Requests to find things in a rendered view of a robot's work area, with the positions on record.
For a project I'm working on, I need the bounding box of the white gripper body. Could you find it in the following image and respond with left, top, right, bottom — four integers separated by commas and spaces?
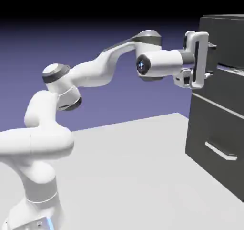
184, 31, 209, 90

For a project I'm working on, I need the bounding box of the dark grey drawer front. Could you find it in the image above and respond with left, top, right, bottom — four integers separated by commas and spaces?
185, 94, 244, 203
192, 16, 244, 118

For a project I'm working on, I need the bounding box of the dark grey cabinet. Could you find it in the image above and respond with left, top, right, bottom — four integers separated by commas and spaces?
184, 14, 244, 203

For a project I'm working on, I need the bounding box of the grey drawer handle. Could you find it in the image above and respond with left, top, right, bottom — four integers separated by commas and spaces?
207, 62, 244, 73
204, 141, 238, 161

